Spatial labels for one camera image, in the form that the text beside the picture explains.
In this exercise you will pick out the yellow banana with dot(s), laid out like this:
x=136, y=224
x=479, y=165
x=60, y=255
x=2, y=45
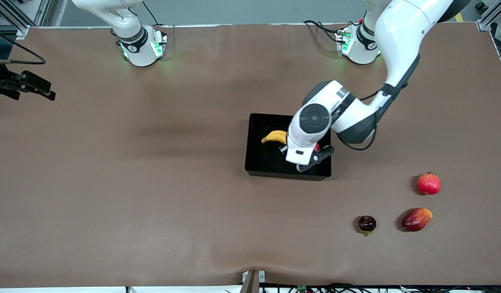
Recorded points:
x=275, y=135

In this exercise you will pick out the black plastic box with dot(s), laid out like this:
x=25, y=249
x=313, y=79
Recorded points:
x=262, y=162

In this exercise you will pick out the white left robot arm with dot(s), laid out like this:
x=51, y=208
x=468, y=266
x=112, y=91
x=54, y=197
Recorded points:
x=401, y=36

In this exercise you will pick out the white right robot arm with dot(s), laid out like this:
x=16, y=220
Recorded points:
x=138, y=49

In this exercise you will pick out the dark purple mangosteen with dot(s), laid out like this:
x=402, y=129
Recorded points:
x=367, y=223

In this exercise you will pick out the table cover cloth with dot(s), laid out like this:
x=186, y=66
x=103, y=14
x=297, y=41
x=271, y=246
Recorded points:
x=152, y=162

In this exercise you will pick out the red yellow mango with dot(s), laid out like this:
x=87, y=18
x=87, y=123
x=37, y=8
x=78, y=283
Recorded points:
x=415, y=219

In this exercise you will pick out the red pomegranate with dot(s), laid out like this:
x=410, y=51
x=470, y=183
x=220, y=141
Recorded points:
x=429, y=184

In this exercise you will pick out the aluminium frame profile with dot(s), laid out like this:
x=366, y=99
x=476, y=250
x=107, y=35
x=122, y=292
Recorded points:
x=14, y=14
x=484, y=20

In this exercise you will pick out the grey metal bracket with post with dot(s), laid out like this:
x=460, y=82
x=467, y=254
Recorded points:
x=250, y=285

